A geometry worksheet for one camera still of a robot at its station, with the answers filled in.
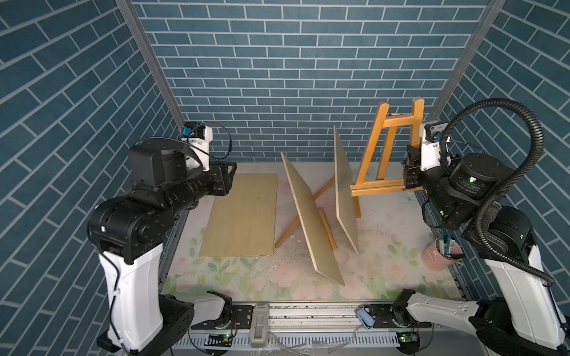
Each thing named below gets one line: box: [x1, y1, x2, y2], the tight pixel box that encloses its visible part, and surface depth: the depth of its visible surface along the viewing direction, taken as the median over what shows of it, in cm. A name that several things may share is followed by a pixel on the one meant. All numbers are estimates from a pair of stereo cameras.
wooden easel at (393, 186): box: [350, 97, 425, 198], surface depth 51 cm
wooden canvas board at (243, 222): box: [198, 173, 278, 257], surface depth 98 cm
